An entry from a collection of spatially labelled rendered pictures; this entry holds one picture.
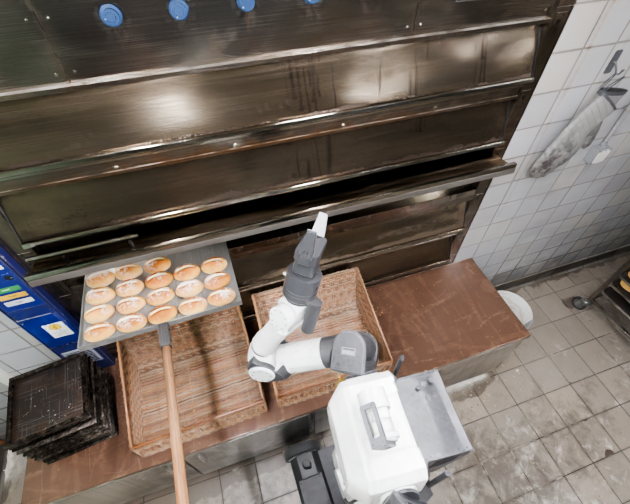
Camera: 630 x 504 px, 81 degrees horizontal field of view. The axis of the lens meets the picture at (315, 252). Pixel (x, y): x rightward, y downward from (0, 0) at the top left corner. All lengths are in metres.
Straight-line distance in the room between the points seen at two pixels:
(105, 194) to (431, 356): 1.59
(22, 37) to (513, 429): 2.74
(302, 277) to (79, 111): 0.74
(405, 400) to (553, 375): 2.01
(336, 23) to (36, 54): 0.74
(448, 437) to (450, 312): 1.23
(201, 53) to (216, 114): 0.16
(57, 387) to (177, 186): 0.97
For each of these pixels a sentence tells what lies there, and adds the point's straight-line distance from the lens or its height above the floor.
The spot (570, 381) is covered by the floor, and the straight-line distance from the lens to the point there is 2.98.
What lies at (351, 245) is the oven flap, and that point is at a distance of 1.77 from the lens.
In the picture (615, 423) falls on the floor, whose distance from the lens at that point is 3.01.
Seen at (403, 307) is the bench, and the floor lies 0.58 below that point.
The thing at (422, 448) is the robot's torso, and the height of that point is 1.40.
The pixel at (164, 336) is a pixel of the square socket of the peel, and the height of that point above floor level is 1.21.
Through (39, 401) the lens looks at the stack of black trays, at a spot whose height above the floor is 0.87.
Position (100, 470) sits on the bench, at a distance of 2.00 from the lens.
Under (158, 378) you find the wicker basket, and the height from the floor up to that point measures 0.59.
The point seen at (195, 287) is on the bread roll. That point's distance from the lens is 1.42.
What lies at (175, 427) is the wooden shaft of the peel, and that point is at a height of 1.21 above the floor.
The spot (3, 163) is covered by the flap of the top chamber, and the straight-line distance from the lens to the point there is 1.30.
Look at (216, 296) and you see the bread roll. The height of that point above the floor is 1.23.
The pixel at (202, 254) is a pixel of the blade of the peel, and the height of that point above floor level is 1.18.
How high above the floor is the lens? 2.34
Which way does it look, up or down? 51 degrees down
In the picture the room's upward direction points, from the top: straight up
